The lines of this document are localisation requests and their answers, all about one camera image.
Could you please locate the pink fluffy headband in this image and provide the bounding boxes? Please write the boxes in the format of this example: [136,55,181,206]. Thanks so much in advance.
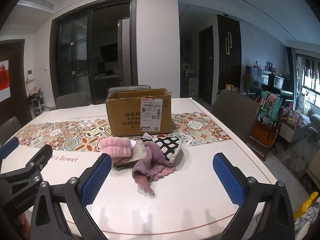
[99,137,132,164]

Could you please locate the beige floral fabric pouch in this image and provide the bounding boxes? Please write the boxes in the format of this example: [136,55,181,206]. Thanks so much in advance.
[113,140,147,171]

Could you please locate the mauve microfiber cloth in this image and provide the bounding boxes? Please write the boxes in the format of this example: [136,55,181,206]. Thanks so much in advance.
[132,141,176,196]

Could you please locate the black white patterned mitt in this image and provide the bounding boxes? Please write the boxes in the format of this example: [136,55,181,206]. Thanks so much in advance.
[152,137,182,164]

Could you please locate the yellow plastic toy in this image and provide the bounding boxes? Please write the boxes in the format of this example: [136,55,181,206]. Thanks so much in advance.
[293,192,319,220]

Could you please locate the patterned tile table runner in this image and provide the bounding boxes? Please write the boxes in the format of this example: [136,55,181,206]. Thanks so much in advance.
[15,112,231,152]

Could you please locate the red paper door poster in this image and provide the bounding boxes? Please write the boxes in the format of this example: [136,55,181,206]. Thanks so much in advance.
[0,60,11,102]

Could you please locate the grey chair far left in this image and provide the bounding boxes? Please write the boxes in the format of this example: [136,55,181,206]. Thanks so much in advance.
[56,92,87,109]

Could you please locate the brown cardboard box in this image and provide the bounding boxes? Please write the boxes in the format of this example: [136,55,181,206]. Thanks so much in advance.
[105,88,173,137]

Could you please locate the grey chair right side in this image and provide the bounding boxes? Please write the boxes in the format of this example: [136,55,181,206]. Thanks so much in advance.
[212,89,260,144]

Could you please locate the grey chair behind box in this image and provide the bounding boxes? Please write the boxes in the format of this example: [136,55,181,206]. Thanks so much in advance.
[107,85,151,97]

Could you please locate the colourful clothes on chair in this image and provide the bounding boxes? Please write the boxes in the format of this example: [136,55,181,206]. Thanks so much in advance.
[259,91,282,126]

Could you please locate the dark glass sliding door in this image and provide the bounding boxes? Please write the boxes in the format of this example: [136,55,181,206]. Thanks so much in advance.
[49,0,138,104]

